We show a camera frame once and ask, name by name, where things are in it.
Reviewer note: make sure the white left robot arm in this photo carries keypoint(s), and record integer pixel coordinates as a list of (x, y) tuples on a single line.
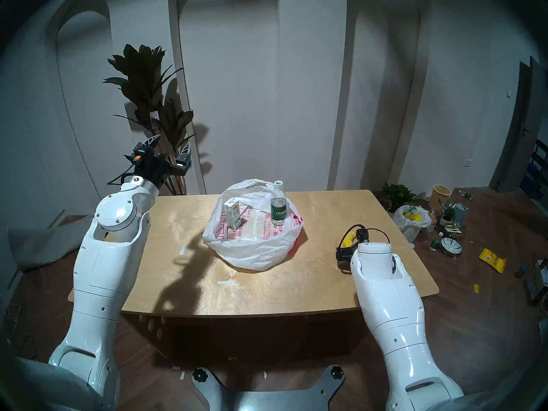
[(107, 264)]

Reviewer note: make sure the tall dark-leaved potted plant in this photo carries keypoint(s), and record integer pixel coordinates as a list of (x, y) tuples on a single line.
[(141, 80)]

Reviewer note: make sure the small leafy green plant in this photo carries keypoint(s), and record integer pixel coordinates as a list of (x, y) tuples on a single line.
[(399, 195)]

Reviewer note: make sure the upright green floor bottle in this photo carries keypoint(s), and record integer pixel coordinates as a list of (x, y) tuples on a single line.
[(436, 242)]

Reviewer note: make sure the lying green floor bottle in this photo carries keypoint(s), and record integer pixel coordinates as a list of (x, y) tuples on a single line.
[(466, 195)]

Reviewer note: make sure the grey metal robot base plate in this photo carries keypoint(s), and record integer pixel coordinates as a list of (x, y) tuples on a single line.
[(265, 399)]

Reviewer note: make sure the cardboard box of items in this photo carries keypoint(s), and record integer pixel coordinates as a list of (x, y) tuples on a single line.
[(537, 284)]

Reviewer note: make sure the yellow banana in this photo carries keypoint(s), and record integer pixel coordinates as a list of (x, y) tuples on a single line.
[(350, 236)]

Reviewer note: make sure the teal watering can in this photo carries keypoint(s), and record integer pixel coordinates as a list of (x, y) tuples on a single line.
[(461, 213)]

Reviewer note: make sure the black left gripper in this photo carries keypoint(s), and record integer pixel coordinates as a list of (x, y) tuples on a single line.
[(156, 168)]

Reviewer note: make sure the gold rimmed dish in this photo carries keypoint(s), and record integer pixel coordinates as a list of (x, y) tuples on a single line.
[(454, 231)]

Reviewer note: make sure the small dark bottle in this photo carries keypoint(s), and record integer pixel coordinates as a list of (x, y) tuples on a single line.
[(520, 272)]

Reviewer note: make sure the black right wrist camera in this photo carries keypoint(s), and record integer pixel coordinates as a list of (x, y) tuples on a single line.
[(362, 234)]

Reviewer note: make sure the black metal shelf rack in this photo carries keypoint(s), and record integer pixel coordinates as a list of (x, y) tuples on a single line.
[(535, 170)]

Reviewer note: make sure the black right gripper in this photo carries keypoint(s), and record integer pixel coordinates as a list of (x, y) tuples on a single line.
[(344, 254)]

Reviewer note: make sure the grey open door leaf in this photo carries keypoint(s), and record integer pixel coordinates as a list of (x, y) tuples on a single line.
[(516, 140)]

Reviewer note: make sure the tiny potted plant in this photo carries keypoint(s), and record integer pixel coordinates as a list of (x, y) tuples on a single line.
[(448, 215)]

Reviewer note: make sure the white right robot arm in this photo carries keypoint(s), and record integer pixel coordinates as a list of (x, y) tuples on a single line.
[(394, 311)]

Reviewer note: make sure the waste bin with white bag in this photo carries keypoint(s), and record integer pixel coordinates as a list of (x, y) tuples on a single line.
[(412, 221)]

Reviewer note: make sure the green white milk carton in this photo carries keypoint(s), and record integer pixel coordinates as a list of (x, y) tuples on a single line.
[(232, 215)]

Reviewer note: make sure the green-label water bottle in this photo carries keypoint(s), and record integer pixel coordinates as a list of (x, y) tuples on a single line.
[(278, 209)]

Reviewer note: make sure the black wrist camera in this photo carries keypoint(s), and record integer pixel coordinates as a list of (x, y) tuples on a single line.
[(362, 234), (139, 152)]

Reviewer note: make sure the black base knob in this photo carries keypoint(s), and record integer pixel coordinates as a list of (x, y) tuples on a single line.
[(337, 372), (199, 375)]

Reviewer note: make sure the white red-printed plastic bag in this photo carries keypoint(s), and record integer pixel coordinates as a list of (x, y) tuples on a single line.
[(252, 251)]

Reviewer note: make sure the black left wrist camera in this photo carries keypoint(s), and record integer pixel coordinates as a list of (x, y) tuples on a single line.
[(139, 152)]

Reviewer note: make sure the yellow snack packet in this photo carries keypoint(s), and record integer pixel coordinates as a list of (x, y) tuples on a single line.
[(492, 260)]

